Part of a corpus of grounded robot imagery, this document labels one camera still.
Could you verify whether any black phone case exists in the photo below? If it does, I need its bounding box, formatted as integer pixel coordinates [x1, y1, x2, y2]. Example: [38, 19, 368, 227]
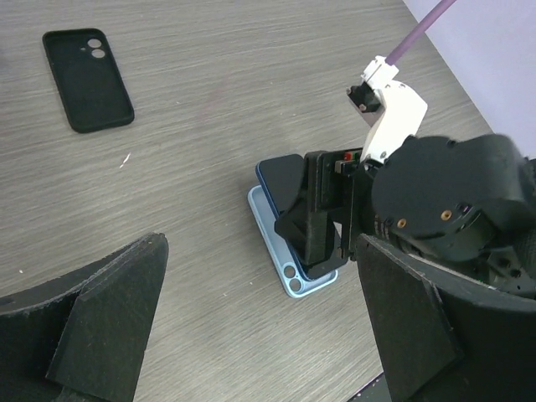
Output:
[42, 28, 135, 134]

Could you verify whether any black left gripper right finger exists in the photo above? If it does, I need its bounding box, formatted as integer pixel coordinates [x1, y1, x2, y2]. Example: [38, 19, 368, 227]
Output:
[357, 236, 535, 401]

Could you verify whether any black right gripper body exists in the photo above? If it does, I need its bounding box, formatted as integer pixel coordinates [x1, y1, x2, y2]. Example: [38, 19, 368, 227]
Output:
[335, 134, 535, 297]

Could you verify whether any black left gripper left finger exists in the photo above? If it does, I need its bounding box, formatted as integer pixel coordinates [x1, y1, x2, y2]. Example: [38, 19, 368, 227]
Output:
[1, 233, 168, 401]

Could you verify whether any blue smartphone black screen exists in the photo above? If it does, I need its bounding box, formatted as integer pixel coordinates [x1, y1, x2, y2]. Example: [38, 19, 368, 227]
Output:
[255, 154, 347, 282]

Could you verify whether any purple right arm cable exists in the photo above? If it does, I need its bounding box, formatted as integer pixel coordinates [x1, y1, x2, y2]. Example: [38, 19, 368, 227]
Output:
[387, 0, 456, 68]

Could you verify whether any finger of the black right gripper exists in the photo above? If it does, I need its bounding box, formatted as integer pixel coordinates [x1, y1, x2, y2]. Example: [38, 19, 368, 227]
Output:
[275, 151, 348, 268]

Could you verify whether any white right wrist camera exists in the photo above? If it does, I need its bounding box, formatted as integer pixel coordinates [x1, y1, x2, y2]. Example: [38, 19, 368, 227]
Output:
[347, 56, 428, 163]

